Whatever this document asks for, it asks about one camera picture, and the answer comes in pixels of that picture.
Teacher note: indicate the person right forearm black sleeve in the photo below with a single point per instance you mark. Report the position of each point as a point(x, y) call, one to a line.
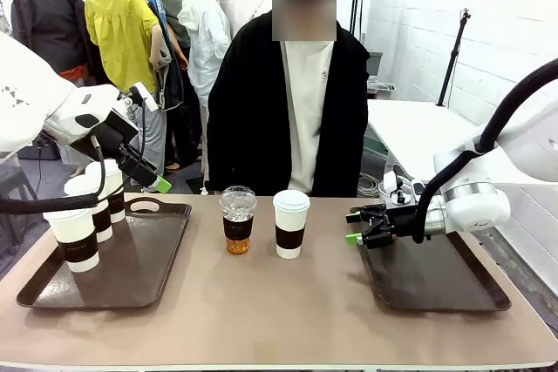
point(222, 167)

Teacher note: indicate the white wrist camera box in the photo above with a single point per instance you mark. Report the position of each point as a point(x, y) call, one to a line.
point(390, 182)
point(146, 96)

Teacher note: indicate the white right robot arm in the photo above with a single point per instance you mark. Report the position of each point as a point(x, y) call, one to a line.
point(475, 211)

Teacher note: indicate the black case on floor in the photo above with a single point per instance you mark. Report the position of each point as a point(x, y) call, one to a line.
point(39, 150)

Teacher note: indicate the green storage box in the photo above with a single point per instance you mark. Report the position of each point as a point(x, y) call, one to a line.
point(375, 145)

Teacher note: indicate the white side table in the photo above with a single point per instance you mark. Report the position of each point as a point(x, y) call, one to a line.
point(414, 137)

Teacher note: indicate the person in black jacket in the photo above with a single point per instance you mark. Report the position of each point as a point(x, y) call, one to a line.
point(253, 128)

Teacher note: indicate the clear iced cup black sleeve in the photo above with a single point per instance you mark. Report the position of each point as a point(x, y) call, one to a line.
point(237, 228)

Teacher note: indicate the white paper cup black sleeve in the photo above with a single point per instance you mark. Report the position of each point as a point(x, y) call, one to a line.
point(101, 219)
point(74, 237)
point(290, 237)
point(115, 204)

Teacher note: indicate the dark brown plastic serving tray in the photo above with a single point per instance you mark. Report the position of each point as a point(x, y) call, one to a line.
point(427, 280)
point(131, 267)

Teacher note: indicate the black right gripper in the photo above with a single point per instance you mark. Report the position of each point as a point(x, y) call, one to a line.
point(405, 221)

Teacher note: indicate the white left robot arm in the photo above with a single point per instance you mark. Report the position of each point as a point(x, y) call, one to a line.
point(26, 97)

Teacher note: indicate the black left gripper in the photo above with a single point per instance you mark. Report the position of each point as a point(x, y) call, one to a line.
point(111, 134)

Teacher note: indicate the black tripod stand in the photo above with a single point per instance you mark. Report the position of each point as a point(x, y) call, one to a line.
point(453, 58)

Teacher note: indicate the person left forearm black sleeve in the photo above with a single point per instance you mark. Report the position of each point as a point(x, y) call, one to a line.
point(349, 171)

